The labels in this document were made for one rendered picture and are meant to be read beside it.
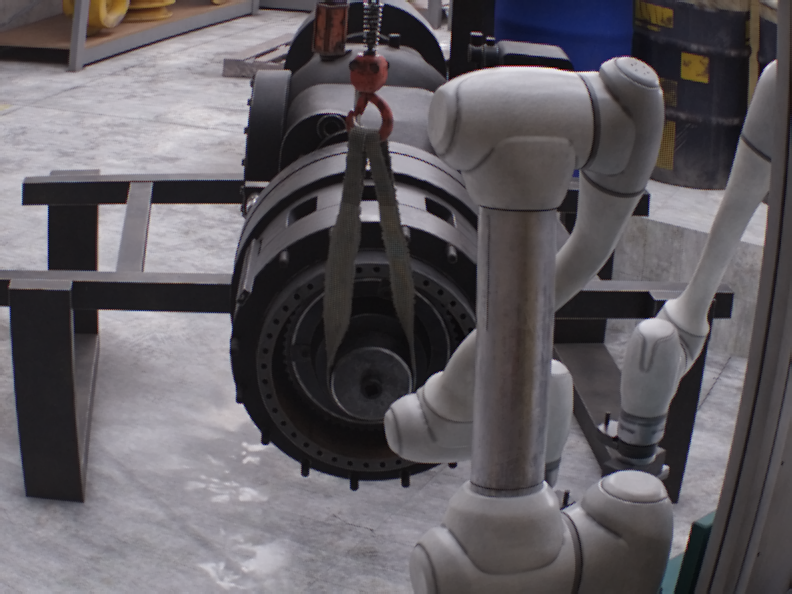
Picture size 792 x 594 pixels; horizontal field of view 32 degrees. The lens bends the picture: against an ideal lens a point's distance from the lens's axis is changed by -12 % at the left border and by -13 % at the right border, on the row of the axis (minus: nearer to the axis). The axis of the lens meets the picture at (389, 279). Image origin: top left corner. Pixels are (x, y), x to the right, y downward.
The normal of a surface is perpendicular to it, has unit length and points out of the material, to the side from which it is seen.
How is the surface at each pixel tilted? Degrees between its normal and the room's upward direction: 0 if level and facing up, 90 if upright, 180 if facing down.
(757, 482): 90
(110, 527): 0
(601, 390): 0
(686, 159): 90
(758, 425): 90
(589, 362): 0
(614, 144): 108
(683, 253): 90
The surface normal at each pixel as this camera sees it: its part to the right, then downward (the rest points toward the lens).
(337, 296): -0.43, 0.34
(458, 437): 0.24, 0.54
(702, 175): 0.09, 0.34
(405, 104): 0.06, -0.90
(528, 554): 0.29, 0.11
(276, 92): 0.06, -0.60
